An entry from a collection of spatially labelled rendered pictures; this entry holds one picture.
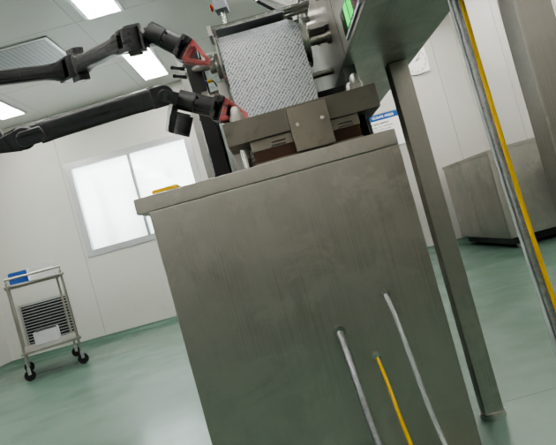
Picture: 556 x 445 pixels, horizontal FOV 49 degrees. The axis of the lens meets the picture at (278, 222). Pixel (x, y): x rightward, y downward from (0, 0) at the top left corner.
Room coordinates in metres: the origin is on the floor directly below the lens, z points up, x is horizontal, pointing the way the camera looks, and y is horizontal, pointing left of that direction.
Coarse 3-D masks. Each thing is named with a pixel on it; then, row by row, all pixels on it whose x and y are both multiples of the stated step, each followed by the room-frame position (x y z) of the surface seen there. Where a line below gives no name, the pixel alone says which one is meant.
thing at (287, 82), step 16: (272, 64) 1.72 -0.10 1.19; (288, 64) 1.72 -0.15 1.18; (304, 64) 1.72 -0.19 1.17; (240, 80) 1.72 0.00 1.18; (256, 80) 1.72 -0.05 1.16; (272, 80) 1.72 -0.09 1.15; (288, 80) 1.72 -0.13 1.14; (304, 80) 1.72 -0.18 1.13; (240, 96) 1.72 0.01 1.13; (256, 96) 1.72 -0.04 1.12; (272, 96) 1.72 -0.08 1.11; (288, 96) 1.72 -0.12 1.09; (304, 96) 1.72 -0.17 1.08; (256, 112) 1.72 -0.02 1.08
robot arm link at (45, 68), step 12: (60, 60) 2.06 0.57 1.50; (0, 72) 1.94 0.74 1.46; (12, 72) 1.96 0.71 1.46; (24, 72) 1.99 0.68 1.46; (36, 72) 2.01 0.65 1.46; (48, 72) 2.03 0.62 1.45; (60, 72) 2.06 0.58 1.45; (72, 72) 2.03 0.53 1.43; (0, 84) 1.95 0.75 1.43; (12, 84) 2.01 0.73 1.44
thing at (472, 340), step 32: (512, 0) 0.95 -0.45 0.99; (544, 0) 0.95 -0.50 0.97; (512, 32) 0.98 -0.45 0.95; (544, 32) 0.95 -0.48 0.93; (544, 64) 0.95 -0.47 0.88; (416, 96) 1.85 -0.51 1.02; (544, 96) 0.95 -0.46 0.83; (416, 128) 1.85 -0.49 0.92; (544, 128) 0.96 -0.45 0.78; (416, 160) 1.85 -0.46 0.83; (544, 160) 1.00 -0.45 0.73; (448, 224) 1.85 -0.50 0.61; (448, 256) 1.85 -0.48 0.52; (448, 288) 1.87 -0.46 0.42; (480, 352) 1.85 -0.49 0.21; (480, 384) 1.85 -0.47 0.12; (480, 416) 1.88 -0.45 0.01
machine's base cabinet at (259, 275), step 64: (256, 192) 1.46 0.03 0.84; (320, 192) 1.46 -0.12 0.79; (384, 192) 1.46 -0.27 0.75; (192, 256) 1.46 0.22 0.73; (256, 256) 1.46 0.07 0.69; (320, 256) 1.46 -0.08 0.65; (384, 256) 1.46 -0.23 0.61; (192, 320) 1.46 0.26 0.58; (256, 320) 1.46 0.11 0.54; (320, 320) 1.46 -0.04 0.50; (384, 320) 1.46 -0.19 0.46; (256, 384) 1.46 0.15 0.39; (320, 384) 1.46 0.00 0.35; (384, 384) 1.46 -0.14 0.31; (448, 384) 1.46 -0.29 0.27
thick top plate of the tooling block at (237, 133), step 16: (336, 96) 1.52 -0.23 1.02; (352, 96) 1.52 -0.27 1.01; (368, 96) 1.52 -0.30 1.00; (272, 112) 1.52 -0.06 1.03; (336, 112) 1.52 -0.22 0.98; (352, 112) 1.52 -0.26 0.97; (368, 112) 1.58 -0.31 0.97; (224, 128) 1.52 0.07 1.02; (240, 128) 1.52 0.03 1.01; (256, 128) 1.52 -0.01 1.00; (272, 128) 1.52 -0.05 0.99; (288, 128) 1.52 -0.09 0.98; (240, 144) 1.53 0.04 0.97
